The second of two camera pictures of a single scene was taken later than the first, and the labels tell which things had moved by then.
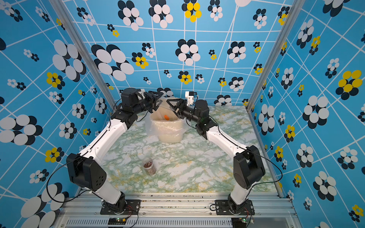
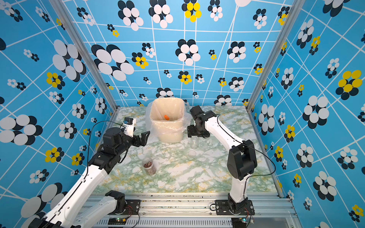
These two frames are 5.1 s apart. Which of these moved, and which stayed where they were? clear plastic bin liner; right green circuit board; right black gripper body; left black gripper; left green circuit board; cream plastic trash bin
Moved: right black gripper body; left black gripper
Stayed: left green circuit board; right green circuit board; cream plastic trash bin; clear plastic bin liner
